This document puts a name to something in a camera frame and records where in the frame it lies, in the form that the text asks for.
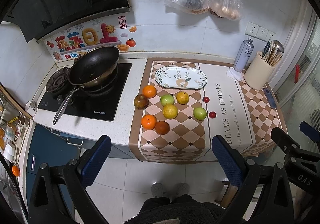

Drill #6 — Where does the colourful wall sticker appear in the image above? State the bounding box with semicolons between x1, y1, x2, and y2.
43;15;137;62

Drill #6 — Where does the checkered brown table mat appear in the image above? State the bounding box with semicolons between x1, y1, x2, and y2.
129;58;286;163

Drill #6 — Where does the grey spray can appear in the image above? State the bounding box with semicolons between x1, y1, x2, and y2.
233;38;254;73

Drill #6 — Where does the cream utensil holder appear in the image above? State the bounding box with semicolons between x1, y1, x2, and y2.
244;51;276;90

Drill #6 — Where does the yellow lemon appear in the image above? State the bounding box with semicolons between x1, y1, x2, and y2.
162;104;178;119
176;91;189;105

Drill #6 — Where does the small orange on shelf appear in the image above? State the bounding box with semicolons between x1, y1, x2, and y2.
11;165;21;177

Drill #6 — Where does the cluttered side shelf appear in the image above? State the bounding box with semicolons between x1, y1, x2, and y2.
1;84;33;165

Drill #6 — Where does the red cherry tomato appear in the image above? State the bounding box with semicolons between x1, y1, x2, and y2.
209;112;216;118
203;96;210;103

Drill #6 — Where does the dark handled utensil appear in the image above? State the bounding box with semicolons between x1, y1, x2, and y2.
261;42;271;59

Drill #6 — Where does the oval floral ceramic plate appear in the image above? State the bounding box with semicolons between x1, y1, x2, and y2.
155;67;207;90

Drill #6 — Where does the grey slipper right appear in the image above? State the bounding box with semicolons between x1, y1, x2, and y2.
172;183;190;198

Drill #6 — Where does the blue kitchen cabinet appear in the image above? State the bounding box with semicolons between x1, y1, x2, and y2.
24;123;83;214

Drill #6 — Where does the grey slipper left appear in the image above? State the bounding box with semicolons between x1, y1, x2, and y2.
151;182;168;197

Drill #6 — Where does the black gas stove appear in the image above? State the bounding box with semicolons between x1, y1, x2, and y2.
38;63;132;121

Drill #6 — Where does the black fuzzy clothing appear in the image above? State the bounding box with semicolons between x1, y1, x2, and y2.
126;194;225;223

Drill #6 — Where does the metal ladle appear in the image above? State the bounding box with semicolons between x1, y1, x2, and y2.
270;40;284;53

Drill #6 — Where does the white folded tissue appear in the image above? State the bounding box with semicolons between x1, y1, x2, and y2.
226;68;244;82

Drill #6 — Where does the green apple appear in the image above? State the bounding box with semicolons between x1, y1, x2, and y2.
193;107;207;121
161;95;175;106

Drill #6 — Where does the dark brown passion fruit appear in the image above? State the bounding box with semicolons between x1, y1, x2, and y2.
133;94;149;110

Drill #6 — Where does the white wall socket panel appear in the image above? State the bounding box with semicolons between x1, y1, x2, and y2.
245;22;276;42

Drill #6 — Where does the black frying pan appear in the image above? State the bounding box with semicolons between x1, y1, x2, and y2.
53;46;119;124

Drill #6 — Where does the white small cup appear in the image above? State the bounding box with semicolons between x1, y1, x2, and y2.
24;101;37;117

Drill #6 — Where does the dark reddish orange fruit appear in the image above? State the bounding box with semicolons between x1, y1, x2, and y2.
155;121;170;135

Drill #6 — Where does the grey slipper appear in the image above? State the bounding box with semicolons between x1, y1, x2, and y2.
172;183;190;198
151;182;168;197

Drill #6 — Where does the orange mandarin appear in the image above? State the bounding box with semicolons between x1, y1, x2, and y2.
143;85;157;99
140;115;157;130

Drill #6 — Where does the blue flat tool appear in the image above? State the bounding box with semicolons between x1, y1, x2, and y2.
263;88;277;109

